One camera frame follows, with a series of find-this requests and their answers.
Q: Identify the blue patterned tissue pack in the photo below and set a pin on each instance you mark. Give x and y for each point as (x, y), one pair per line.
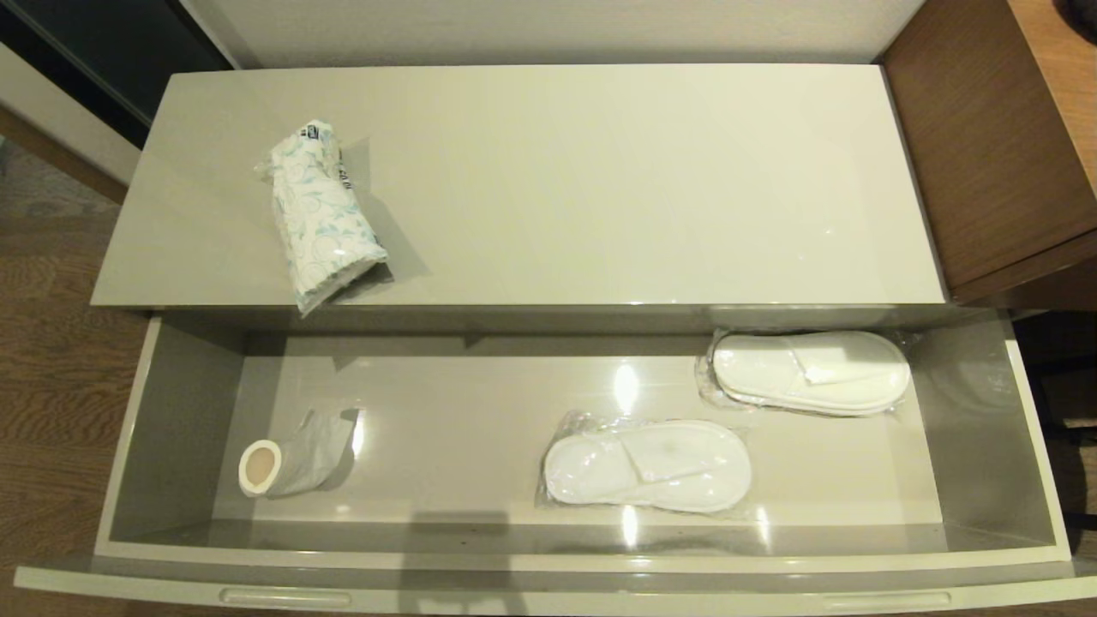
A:
(321, 214)

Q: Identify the white glossy drawer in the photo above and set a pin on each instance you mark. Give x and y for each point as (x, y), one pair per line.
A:
(823, 480)

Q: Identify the white glossy cabinet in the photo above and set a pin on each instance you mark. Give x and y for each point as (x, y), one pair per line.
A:
(600, 171)

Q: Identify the white slippers in plastic bag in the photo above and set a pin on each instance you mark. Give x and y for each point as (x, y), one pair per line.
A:
(643, 467)
(814, 373)

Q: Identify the grey roll with beige core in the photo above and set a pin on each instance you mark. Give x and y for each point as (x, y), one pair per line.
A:
(300, 458)

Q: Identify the brown wooden cabinet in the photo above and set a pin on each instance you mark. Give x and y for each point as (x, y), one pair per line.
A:
(986, 128)

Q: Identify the dark sliding door panel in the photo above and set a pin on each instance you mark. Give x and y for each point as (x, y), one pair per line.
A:
(103, 51)

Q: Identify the dark round object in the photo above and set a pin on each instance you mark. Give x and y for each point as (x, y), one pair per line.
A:
(1082, 7)

